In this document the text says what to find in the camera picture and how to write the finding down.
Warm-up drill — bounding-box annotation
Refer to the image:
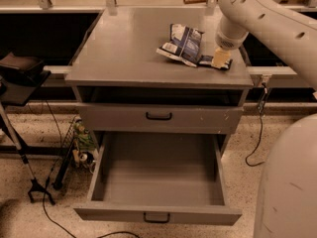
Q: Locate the black floor cable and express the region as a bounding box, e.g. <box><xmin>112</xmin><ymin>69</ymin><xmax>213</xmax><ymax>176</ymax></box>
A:
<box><xmin>26</xmin><ymin>99</ymin><xmax>142</xmax><ymax>238</ymax></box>

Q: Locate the grey drawer cabinet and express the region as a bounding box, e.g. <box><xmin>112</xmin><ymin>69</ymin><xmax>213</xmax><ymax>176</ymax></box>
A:
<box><xmin>66</xmin><ymin>7</ymin><xmax>253</xmax><ymax>147</ymax></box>

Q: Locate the closed grey upper drawer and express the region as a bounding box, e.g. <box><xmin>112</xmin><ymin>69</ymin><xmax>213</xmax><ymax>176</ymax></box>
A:
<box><xmin>78</xmin><ymin>103</ymin><xmax>243</xmax><ymax>134</ymax></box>

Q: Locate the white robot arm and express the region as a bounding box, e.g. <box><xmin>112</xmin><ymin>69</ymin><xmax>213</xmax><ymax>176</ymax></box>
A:
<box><xmin>216</xmin><ymin>0</ymin><xmax>317</xmax><ymax>238</ymax></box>

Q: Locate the metal rail frame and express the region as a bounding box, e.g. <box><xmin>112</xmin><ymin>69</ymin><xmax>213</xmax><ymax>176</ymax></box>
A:
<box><xmin>0</xmin><ymin>0</ymin><xmax>317</xmax><ymax>87</ymax></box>

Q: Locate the blue white chip bag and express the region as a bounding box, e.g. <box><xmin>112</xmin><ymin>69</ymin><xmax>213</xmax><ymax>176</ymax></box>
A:
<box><xmin>157</xmin><ymin>24</ymin><xmax>203</xmax><ymax>67</ymax></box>

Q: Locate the open grey lower drawer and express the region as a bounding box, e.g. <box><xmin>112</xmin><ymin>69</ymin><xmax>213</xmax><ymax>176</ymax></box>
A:
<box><xmin>74</xmin><ymin>132</ymin><xmax>242</xmax><ymax>225</ymax></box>

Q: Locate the wooden hammer handle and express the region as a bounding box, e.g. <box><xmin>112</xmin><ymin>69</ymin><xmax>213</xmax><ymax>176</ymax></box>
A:
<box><xmin>183</xmin><ymin>0</ymin><xmax>207</xmax><ymax>4</ymax></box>

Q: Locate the black tripod stand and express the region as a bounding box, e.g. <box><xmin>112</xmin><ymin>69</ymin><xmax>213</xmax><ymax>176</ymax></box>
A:
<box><xmin>0</xmin><ymin>53</ymin><xmax>54</xmax><ymax>204</ymax></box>

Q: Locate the wire basket with snacks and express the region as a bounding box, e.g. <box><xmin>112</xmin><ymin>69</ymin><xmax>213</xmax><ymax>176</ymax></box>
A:
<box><xmin>53</xmin><ymin>117</ymin><xmax>98</xmax><ymax>190</ymax></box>

